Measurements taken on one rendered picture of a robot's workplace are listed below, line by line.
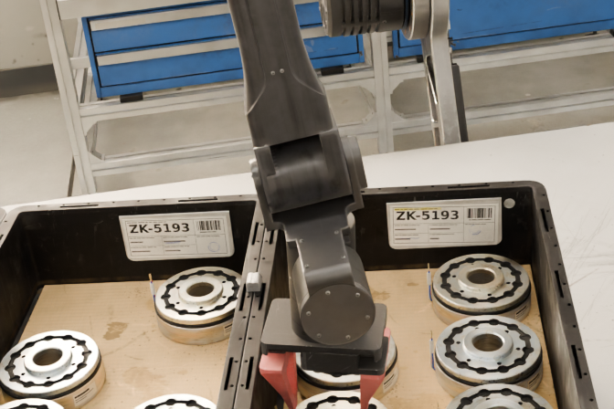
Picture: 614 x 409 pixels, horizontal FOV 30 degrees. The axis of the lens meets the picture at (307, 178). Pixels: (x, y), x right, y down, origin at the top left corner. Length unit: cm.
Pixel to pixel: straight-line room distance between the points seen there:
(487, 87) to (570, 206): 203
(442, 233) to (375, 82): 185
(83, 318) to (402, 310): 35
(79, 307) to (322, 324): 51
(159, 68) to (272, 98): 221
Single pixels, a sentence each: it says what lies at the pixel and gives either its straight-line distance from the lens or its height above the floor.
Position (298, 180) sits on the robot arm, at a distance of 88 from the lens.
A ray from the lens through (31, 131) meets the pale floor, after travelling 376.
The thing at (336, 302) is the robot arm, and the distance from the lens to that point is 86.
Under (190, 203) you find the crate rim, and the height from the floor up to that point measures 93.
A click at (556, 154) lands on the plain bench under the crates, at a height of 70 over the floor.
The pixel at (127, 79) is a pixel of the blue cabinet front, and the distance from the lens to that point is 307.
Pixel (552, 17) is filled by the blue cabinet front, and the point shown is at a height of 38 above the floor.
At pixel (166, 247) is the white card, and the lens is 131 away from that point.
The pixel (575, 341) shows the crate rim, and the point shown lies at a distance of 103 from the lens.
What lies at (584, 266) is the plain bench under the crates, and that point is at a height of 70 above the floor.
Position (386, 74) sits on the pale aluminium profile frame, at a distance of 310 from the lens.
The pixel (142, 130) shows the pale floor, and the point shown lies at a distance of 362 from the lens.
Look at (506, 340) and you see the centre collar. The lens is 114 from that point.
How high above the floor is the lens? 156
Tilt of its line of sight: 29 degrees down
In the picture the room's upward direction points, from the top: 6 degrees counter-clockwise
